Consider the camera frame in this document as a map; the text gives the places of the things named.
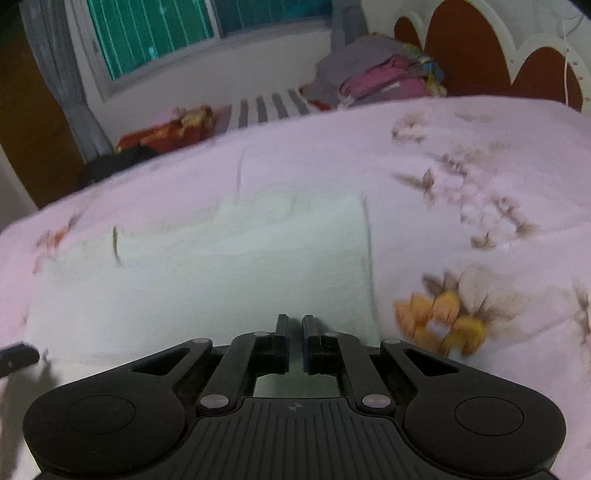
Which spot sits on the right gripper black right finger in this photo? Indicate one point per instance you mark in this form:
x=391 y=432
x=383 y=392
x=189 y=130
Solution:
x=344 y=357

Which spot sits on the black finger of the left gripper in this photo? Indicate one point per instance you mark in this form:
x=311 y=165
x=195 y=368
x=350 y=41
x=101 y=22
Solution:
x=17 y=357

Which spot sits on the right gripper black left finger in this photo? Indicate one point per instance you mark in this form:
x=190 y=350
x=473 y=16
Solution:
x=248 y=357

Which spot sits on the white small garment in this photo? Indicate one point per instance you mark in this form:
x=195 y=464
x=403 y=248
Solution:
x=123 y=295

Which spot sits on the pile of folded clothes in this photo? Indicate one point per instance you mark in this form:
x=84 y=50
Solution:
x=373 y=69

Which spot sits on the pink floral bed cover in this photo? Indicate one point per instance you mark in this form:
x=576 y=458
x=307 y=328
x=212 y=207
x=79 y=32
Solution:
x=493 y=191

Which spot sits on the black cloth on bed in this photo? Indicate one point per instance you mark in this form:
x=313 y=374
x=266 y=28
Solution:
x=105 y=166

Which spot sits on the red orange patterned cloth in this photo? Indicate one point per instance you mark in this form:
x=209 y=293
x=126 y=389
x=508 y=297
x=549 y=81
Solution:
x=185 y=128

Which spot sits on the grey white striped sheet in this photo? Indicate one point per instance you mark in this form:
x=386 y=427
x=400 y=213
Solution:
x=262 y=109

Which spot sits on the red white scalloped headboard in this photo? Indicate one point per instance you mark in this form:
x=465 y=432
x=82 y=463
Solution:
x=484 y=53

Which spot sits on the grey left curtain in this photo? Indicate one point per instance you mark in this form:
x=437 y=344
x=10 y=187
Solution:
x=47 y=31

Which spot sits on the grey curtain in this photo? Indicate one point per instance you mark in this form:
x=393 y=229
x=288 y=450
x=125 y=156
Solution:
x=348 y=23
x=47 y=31

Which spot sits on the grey right curtain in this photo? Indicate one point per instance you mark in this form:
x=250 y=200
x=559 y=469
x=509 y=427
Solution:
x=348 y=23

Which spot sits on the window with green pane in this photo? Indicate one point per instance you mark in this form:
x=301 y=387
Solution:
x=228 y=45

